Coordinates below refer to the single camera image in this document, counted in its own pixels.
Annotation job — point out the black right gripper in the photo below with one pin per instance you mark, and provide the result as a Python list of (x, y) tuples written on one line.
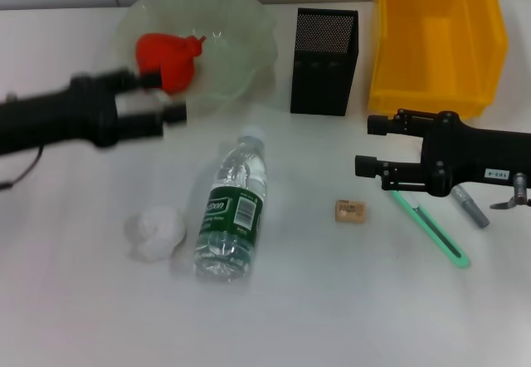
[(464, 159)]

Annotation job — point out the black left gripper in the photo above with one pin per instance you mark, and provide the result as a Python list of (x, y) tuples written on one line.
[(62, 118)]

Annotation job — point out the red orange toy fruit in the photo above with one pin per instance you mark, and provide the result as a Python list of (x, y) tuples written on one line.
[(170, 57)]

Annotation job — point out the green utility knife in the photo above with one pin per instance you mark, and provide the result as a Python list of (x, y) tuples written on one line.
[(439, 234)]

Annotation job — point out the clear green-label water bottle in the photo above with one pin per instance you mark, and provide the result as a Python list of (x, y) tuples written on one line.
[(232, 201)]

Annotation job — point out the white paper ball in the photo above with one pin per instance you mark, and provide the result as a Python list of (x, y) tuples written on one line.
[(157, 232)]

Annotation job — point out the small tan eraser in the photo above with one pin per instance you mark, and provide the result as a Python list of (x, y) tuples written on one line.
[(350, 211)]

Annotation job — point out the black mesh pen holder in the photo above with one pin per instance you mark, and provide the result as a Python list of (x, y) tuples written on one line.
[(321, 80)]

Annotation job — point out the green glass fruit plate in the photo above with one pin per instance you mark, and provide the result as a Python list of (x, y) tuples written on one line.
[(232, 51)]

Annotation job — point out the grey marker pen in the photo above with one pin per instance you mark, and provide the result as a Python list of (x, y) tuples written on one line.
[(473, 209)]

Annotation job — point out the yellow plastic bin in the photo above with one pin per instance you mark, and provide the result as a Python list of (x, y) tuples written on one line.
[(435, 72)]

